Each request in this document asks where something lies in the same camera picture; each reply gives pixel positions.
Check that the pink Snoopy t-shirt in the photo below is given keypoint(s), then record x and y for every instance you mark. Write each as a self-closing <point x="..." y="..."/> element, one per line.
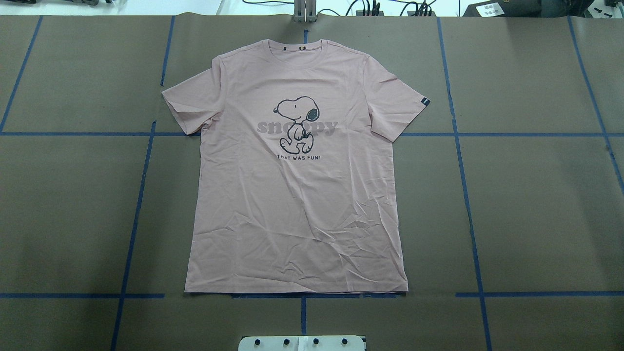
<point x="297" y="191"/>

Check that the brown table mat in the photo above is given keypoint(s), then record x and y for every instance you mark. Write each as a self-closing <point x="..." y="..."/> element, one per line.
<point x="509" y="186"/>

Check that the black device with label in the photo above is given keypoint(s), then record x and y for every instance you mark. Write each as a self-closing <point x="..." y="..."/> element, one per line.
<point x="527" y="8"/>

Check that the grey aluminium camera post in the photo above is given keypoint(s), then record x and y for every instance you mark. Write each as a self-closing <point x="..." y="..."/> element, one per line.
<point x="305" y="11"/>

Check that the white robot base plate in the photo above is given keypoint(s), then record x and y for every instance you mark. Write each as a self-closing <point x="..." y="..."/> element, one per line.
<point x="304" y="343"/>

